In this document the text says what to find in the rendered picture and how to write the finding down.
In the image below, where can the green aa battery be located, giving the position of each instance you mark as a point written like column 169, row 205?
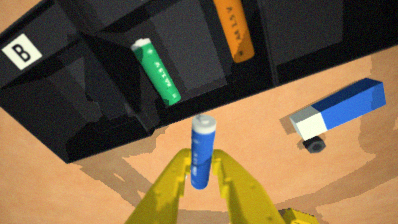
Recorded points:
column 156, row 71

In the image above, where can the blue aaa battery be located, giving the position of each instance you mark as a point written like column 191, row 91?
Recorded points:
column 202, row 144

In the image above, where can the blue and white eraser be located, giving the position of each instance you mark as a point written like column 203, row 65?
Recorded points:
column 347, row 104

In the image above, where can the black three-compartment bin rack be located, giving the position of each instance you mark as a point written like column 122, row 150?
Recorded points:
column 69, row 102

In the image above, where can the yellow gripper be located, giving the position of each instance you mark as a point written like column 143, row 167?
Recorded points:
column 247, row 200

